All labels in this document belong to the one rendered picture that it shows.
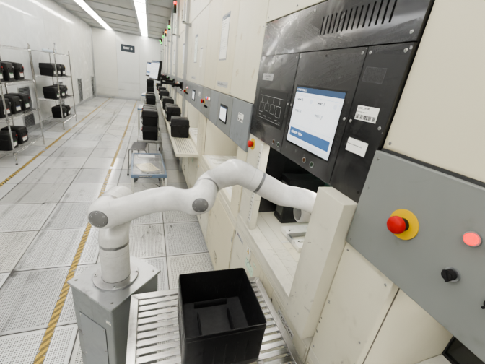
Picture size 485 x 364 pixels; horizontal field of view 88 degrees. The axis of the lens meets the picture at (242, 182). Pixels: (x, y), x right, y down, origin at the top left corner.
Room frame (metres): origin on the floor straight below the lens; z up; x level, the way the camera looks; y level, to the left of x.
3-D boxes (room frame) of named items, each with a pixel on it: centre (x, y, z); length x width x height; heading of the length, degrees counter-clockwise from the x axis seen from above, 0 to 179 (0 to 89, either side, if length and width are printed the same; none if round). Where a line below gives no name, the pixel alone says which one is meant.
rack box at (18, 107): (4.01, 3.93, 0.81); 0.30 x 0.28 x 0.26; 22
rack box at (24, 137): (4.03, 3.93, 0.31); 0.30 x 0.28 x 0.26; 20
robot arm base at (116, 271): (0.89, 0.52, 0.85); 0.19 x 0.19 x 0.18
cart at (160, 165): (3.23, 1.31, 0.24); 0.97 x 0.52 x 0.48; 25
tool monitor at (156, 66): (4.06, 1.37, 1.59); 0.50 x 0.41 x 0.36; 112
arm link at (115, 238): (0.92, 0.52, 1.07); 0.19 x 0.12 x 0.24; 3
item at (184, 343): (0.69, 0.02, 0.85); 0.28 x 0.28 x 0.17; 20
